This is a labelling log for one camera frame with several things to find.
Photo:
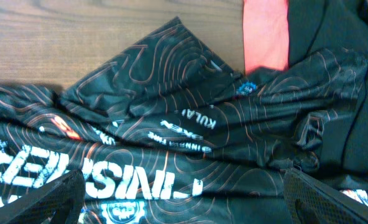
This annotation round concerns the red orange garment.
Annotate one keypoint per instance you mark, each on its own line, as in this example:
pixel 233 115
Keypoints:
pixel 265 34

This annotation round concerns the plain black t-shirt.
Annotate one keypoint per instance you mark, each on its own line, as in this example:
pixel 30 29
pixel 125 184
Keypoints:
pixel 329 46

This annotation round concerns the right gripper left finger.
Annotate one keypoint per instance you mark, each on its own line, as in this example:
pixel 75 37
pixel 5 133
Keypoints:
pixel 60 201

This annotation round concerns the black patterned cycling jersey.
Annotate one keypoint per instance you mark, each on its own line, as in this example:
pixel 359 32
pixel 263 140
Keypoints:
pixel 164 132

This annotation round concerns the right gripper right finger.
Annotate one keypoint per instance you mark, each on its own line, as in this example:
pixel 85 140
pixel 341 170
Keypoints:
pixel 311 201

